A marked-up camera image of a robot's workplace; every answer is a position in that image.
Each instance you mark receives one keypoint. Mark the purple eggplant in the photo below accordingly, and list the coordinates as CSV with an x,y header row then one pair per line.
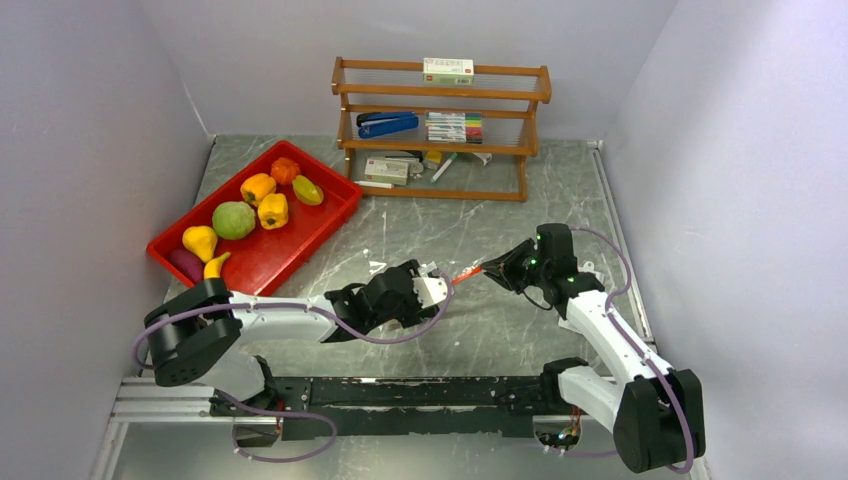
x,y
188,264

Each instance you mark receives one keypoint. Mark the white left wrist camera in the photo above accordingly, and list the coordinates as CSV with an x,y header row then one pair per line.
x,y
429,286

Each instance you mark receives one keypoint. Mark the white staples box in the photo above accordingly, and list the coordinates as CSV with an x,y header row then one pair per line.
x,y
389,171

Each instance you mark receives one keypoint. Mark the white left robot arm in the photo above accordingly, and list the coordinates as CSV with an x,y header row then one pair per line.
x,y
197,336

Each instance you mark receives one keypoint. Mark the yellow green mango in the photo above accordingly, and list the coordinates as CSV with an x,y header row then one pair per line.
x,y
306,191

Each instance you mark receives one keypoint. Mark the green white marker pen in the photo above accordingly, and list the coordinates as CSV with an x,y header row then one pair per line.
x,y
443,167

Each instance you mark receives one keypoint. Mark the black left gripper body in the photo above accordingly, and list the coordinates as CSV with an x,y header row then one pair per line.
x,y
408,312

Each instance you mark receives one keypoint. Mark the yellow pear squash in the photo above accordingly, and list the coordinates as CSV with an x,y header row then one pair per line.
x,y
201,241

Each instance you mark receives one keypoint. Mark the orange red pepper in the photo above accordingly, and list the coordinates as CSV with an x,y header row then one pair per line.
x,y
284,170

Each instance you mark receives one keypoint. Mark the pack of coloured markers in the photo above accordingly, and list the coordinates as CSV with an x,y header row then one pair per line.
x,y
454,127

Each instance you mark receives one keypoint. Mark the wooden three-tier shelf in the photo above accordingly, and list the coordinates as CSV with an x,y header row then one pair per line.
x,y
405,134

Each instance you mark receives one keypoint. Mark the yellow orange bell pepper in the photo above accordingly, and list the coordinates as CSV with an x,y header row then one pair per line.
x,y
255,188

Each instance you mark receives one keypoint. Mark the clear zip top bag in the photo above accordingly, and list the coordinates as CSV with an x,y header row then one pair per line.
x,y
467,275

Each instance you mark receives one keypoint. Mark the blue stapler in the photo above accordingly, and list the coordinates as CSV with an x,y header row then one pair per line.
x,y
374,124

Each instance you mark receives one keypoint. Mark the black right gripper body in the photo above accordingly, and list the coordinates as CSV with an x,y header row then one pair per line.
x,y
523,268

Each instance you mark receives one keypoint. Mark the yellow banana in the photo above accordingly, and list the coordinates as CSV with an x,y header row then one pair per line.
x,y
213,268

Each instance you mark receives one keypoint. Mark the green round cabbage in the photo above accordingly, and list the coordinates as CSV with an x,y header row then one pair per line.
x,y
233,220

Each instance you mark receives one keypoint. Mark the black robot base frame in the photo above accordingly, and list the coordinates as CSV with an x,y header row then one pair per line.
x,y
504,405

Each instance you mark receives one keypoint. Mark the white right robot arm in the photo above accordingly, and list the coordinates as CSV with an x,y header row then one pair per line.
x,y
653,411

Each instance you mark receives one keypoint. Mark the white box on top shelf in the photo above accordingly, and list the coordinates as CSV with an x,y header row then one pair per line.
x,y
451,72

